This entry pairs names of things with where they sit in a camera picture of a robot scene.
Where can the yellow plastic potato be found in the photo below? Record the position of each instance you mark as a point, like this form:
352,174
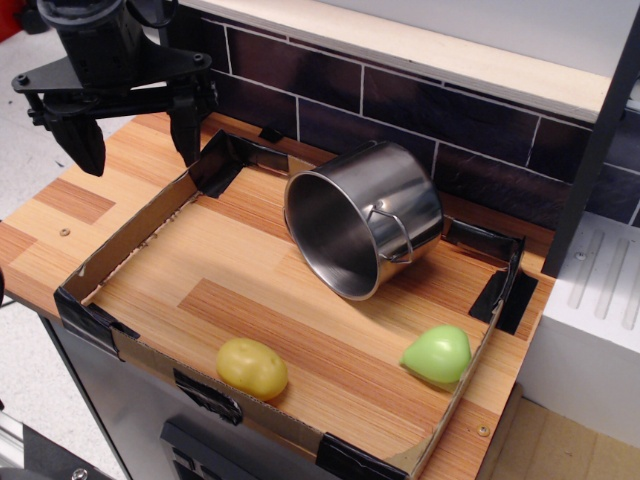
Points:
252,367

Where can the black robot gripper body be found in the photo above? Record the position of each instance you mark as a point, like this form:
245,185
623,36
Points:
112,68

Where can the white drainboard sink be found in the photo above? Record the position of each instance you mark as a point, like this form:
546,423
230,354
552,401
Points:
583,361

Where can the cardboard fence with black tape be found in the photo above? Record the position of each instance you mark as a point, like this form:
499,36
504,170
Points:
210,259

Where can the green plastic pear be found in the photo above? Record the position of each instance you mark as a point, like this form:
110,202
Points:
440,355

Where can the aluminium frame corner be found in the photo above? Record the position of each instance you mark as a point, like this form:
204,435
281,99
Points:
11,442

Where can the stainless steel pot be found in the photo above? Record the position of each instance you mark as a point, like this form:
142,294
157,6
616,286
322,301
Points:
364,216

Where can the black control panel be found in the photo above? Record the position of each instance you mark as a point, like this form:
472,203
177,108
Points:
232,456

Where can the dark shelf side panel right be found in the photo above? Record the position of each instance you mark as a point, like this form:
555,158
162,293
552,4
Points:
600,140

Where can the light wooden shelf board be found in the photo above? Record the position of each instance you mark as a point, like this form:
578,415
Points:
535,83

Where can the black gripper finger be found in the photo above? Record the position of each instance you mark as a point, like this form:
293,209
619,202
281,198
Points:
76,130
186,130

